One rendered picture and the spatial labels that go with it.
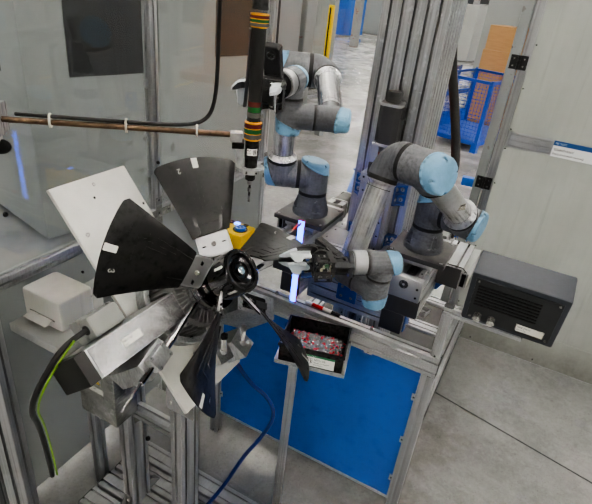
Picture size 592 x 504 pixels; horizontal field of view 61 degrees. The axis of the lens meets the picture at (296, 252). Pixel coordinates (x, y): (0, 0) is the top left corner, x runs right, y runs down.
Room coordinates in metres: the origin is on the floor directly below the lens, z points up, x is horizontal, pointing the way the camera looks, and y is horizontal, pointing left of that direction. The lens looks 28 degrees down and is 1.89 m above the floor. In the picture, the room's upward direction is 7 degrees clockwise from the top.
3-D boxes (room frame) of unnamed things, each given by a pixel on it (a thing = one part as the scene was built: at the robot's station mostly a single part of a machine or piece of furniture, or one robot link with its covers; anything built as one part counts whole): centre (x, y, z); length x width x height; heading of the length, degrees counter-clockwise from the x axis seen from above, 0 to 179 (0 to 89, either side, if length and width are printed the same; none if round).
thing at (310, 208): (1.97, -0.04, 1.09); 0.15 x 0.15 x 0.10
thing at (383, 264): (1.33, -0.26, 1.17); 0.11 x 0.08 x 0.09; 102
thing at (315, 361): (1.34, -0.10, 0.85); 0.22 x 0.17 x 0.07; 80
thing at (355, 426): (1.51, -0.10, 0.45); 0.82 x 0.02 x 0.66; 65
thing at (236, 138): (1.23, 0.15, 1.50); 0.09 x 0.07 x 0.10; 100
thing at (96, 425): (1.36, 0.69, 0.42); 0.04 x 0.04 x 0.83; 65
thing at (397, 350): (1.51, -0.10, 0.82); 0.90 x 0.04 x 0.08; 65
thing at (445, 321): (1.33, -0.49, 0.96); 0.03 x 0.03 x 0.20; 65
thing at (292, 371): (1.34, -0.04, 0.40); 0.03 x 0.03 x 0.80; 80
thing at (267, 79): (1.35, 0.11, 1.63); 0.12 x 0.08 x 0.09; 165
